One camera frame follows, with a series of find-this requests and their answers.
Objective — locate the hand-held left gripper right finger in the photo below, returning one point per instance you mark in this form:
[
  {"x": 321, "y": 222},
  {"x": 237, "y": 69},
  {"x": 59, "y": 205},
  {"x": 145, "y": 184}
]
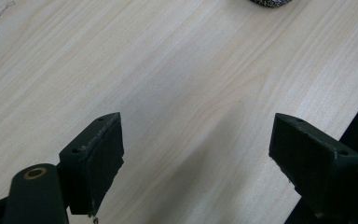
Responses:
[{"x": 310, "y": 158}]

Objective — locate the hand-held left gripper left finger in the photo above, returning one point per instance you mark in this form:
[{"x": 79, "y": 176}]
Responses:
[{"x": 93, "y": 161}]

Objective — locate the dark speckled object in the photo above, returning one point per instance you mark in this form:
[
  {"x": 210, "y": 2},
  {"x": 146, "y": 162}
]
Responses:
[{"x": 271, "y": 2}]

